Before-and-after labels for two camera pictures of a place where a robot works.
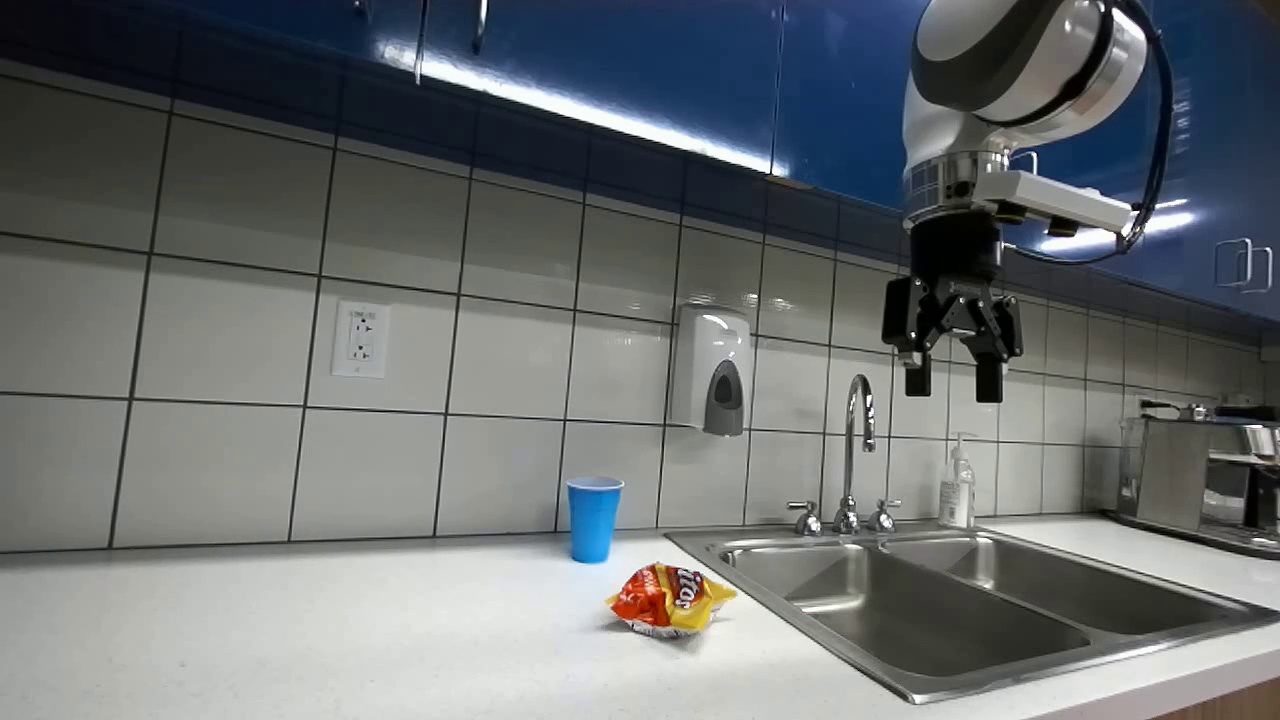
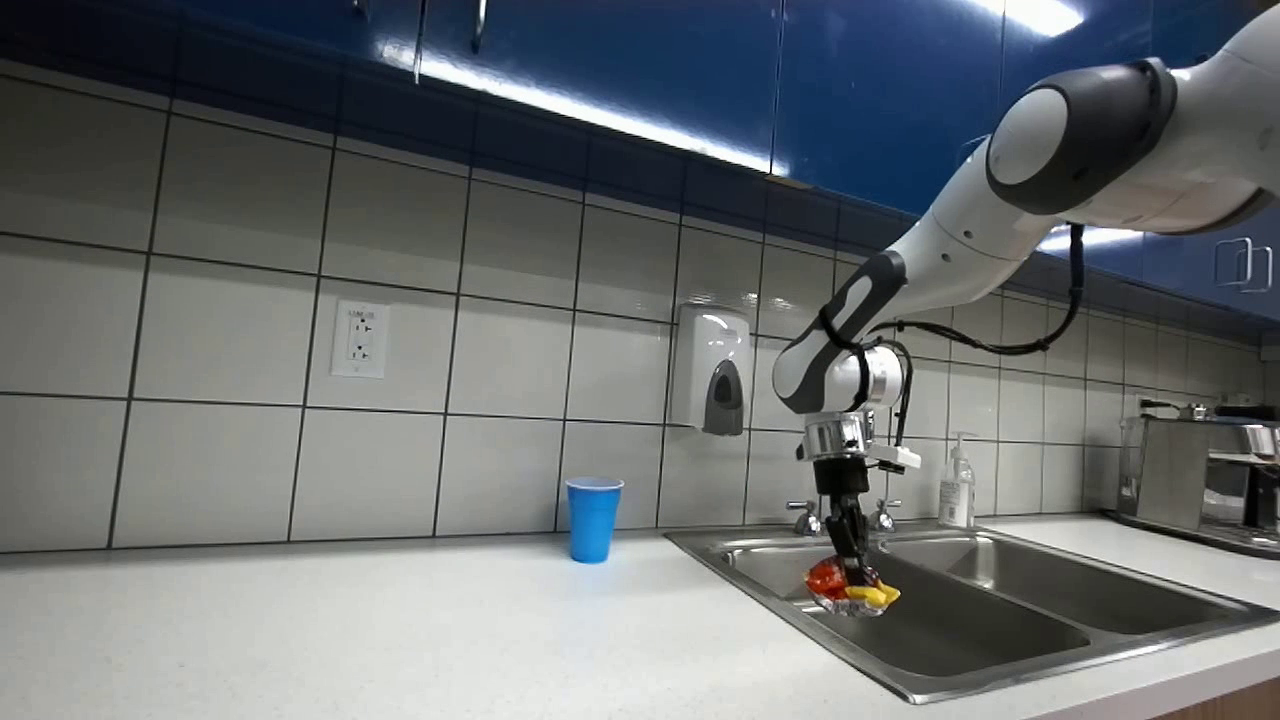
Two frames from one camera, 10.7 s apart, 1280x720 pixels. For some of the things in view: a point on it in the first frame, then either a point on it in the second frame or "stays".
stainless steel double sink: (936, 615) stays
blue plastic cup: (595, 510) stays
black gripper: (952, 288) to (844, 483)
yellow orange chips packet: (671, 596) to (827, 583)
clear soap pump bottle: (957, 498) stays
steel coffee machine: (1207, 468) stays
